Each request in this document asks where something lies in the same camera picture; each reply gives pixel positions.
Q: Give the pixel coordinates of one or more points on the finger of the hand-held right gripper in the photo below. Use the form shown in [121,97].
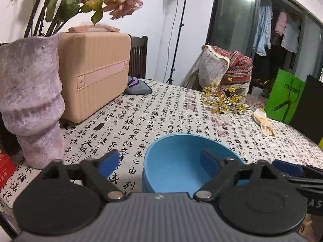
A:
[287,169]

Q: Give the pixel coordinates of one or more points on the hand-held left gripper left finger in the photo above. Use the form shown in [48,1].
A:
[108,162]

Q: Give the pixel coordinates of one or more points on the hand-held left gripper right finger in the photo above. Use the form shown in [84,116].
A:
[209,161]

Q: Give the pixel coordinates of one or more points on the cream knitted work glove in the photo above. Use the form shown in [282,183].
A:
[263,121]

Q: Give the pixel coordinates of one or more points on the black paper bag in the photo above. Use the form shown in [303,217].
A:
[306,111]

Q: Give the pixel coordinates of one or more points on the yellow flower branch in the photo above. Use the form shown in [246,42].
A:
[223,99]

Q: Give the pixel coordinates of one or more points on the green paper bag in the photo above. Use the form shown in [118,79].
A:
[281,98]

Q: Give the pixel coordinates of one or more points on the grey purple fabric pouch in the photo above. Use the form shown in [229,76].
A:
[137,87]

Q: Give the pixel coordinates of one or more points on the beige cloth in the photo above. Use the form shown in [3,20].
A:
[190,77]

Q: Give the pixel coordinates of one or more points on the red patterned blanket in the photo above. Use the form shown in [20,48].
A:
[238,70]

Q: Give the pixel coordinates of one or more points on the grey lace-trimmed cushion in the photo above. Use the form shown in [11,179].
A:
[213,65]

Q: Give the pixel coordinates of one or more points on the purple ceramic vase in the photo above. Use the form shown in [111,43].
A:
[32,100]

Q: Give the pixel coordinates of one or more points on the red box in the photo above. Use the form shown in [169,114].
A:
[6,171]

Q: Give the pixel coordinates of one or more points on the pink hard-shell suitcase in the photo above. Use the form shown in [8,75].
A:
[96,60]

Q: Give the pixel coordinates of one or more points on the dark wooden chair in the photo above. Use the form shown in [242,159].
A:
[138,55]

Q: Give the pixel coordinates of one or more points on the white hanging garment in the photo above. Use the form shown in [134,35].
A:
[290,36]

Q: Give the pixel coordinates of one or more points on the light blue hanging shirt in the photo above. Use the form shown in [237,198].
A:
[262,30]

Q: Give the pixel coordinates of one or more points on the pink hanging garment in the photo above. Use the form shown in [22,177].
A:
[280,24]

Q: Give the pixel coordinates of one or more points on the dark sliding glass door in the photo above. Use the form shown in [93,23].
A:
[232,17]

